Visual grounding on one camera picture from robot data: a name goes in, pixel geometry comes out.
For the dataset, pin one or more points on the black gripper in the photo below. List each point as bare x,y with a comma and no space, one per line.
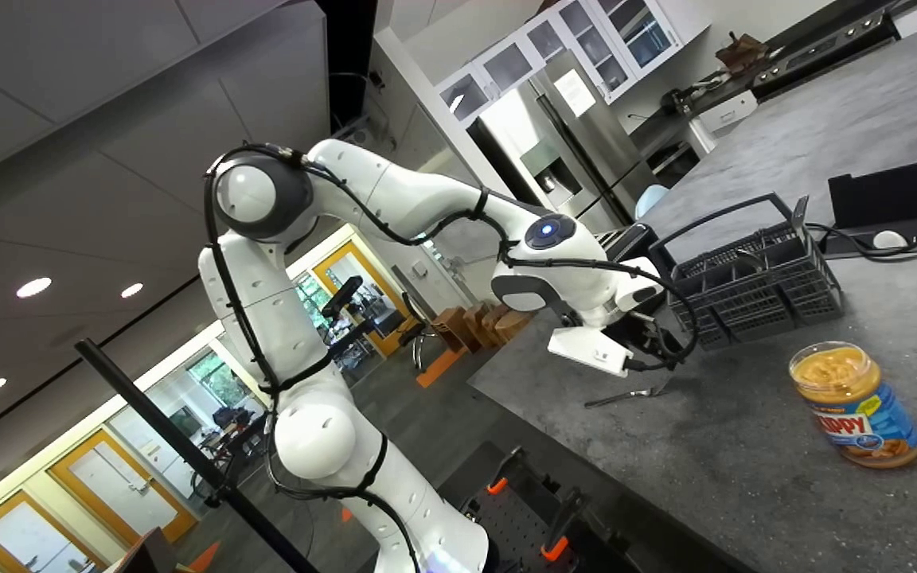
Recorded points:
655,317

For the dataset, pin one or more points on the dark metal fork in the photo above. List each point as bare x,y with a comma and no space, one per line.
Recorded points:
627,395

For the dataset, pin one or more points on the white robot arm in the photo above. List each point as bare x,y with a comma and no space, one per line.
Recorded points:
310,435

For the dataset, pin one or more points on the grey plastic utensil holder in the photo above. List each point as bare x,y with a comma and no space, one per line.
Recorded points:
756,282

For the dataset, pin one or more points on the pale blue round jug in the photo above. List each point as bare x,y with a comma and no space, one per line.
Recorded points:
651,203

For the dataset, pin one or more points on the wooden stacked furniture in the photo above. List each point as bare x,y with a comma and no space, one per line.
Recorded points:
477,334

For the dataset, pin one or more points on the peanut butter jar blue label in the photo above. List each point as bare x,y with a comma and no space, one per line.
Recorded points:
857,409

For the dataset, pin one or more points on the stainless steel refrigerator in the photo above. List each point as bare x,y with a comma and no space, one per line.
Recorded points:
566,147

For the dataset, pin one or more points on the white computer mouse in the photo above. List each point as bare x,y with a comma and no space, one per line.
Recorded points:
890,240

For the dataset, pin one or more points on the orange framed door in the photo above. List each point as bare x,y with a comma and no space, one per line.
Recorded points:
125,482
366,292
24,536

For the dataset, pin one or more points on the kitchen counter with stove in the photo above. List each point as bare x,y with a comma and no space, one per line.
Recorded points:
787,60

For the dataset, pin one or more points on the black slanted pole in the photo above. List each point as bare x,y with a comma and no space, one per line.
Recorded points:
191,457

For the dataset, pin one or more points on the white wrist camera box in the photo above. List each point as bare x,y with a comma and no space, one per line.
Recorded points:
586,352

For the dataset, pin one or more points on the white glass-door wall cabinets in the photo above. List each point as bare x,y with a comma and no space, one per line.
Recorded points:
575,50

